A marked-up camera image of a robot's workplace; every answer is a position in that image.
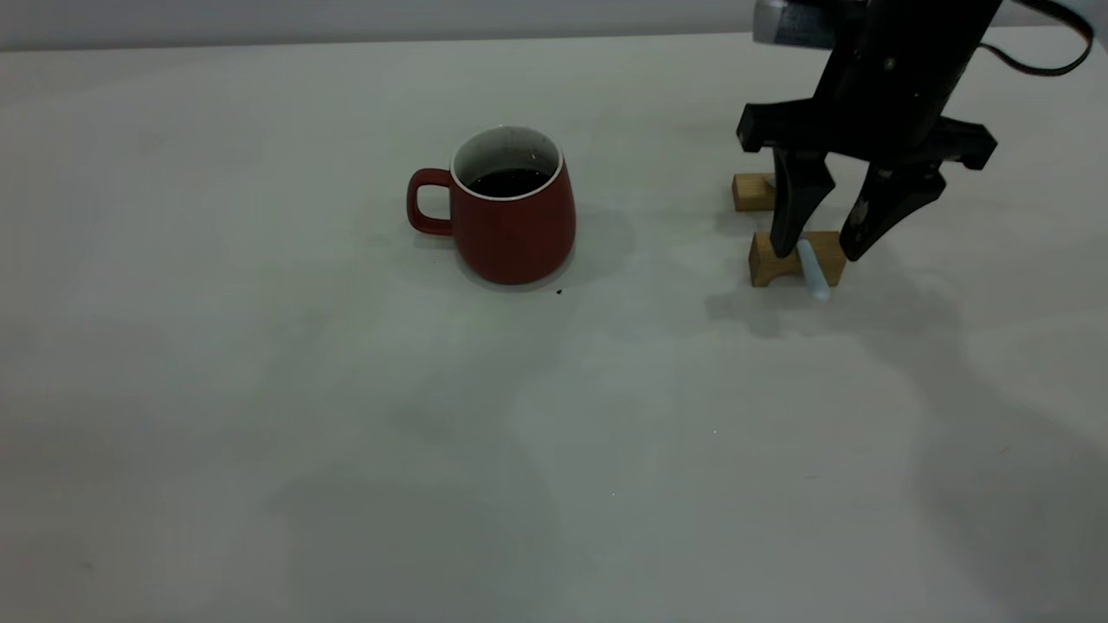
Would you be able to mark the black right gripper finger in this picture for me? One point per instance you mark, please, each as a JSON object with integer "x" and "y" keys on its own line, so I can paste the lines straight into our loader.
{"x": 892, "y": 203}
{"x": 801, "y": 195}

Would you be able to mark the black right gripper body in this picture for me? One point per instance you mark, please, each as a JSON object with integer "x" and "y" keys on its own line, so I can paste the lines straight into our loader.
{"x": 892, "y": 86}

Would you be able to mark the red ceramic mug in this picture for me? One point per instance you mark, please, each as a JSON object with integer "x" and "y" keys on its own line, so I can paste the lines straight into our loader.
{"x": 515, "y": 238}

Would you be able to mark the flat rectangular wooden block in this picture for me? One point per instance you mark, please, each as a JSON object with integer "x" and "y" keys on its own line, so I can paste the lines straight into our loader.
{"x": 751, "y": 192}

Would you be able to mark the arched wooden block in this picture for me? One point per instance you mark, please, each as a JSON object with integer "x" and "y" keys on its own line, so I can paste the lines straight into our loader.
{"x": 766, "y": 264}

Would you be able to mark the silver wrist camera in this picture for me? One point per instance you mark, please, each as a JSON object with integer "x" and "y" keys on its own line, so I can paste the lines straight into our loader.
{"x": 792, "y": 24}

